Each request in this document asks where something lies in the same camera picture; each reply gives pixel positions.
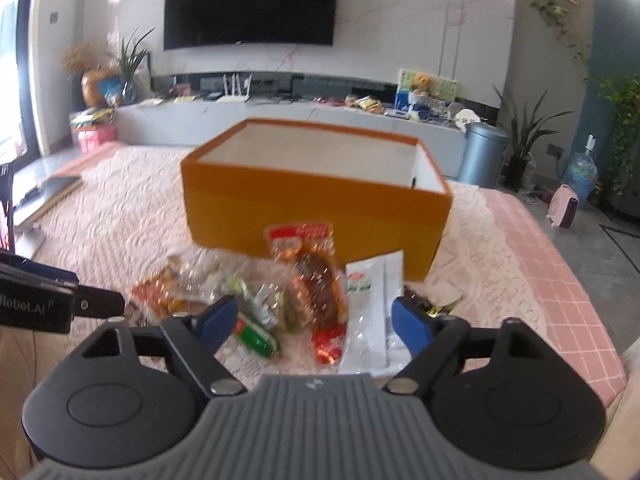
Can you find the white tv cabinet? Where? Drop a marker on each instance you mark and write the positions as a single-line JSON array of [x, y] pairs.
[[300, 115]]

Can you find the pink storage box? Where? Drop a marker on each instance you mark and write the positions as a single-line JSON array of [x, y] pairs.
[[95, 140]]

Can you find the wall socket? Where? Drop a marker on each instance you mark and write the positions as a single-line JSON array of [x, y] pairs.
[[556, 150]]

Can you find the long-leaf potted plant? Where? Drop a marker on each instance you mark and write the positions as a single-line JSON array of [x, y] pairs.
[[522, 140]]

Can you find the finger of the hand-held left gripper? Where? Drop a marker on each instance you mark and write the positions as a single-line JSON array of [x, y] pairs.
[[97, 304]]

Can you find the brown teddy bear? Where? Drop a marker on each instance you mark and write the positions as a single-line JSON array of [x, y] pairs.
[[422, 84]]

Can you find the dried flower bunch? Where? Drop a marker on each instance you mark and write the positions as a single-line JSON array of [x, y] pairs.
[[80, 57]]

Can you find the pink space heater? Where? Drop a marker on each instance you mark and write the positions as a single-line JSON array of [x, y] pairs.
[[565, 205]]

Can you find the blue water bottle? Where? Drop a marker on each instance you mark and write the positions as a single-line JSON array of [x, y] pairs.
[[580, 175]]

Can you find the white snack packet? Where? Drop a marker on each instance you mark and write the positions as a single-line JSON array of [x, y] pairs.
[[367, 310]]

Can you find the orange vase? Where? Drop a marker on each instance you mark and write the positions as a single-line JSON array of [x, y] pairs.
[[92, 90]]

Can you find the clear orange snack packet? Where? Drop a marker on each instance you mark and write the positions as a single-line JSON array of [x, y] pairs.
[[160, 292]]

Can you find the grey pedal trash can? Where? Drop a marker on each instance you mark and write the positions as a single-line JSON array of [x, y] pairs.
[[482, 155]]

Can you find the green candy packet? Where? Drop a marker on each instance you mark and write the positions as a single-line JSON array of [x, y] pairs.
[[257, 340]]

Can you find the hanging vine plant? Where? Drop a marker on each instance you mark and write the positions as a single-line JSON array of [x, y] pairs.
[[560, 20]]

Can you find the orange cardboard box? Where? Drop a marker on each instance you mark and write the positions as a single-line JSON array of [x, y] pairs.
[[300, 210]]

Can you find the dark shiny snack packet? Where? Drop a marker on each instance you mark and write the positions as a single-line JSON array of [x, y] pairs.
[[440, 307]]

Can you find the bushy green plant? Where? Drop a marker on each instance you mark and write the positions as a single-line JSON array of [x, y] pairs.
[[622, 125]]

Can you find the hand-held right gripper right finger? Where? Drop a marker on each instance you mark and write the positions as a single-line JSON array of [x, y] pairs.
[[410, 322]]

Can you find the red sausage snack packet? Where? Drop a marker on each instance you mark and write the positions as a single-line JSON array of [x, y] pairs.
[[315, 285]]

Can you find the green grass plant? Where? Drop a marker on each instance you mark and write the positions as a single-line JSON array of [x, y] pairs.
[[131, 65]]

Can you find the black television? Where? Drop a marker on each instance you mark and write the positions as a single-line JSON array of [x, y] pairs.
[[250, 0]]

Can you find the green picture board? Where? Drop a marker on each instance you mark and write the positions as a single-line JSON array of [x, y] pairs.
[[445, 87]]

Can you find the grey flat board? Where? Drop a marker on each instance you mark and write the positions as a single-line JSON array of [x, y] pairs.
[[47, 197]]

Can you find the pile of yellow snack bags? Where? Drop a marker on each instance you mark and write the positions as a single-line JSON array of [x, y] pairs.
[[365, 104]]

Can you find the white router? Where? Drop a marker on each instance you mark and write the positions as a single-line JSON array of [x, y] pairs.
[[232, 96]]

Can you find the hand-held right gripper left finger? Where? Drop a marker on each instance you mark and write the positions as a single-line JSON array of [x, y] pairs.
[[218, 317]]

